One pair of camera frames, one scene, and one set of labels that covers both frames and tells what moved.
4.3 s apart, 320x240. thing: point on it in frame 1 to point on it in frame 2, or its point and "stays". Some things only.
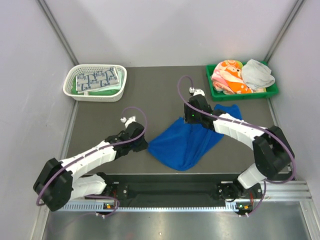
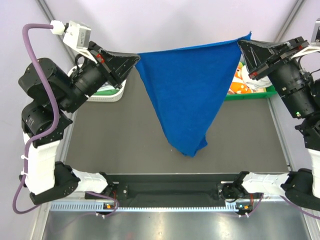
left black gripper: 144,146 to 116,66
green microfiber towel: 113,92 stays
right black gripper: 187,117 to 257,53
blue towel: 183,144 to 186,87
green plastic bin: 272,89 stays
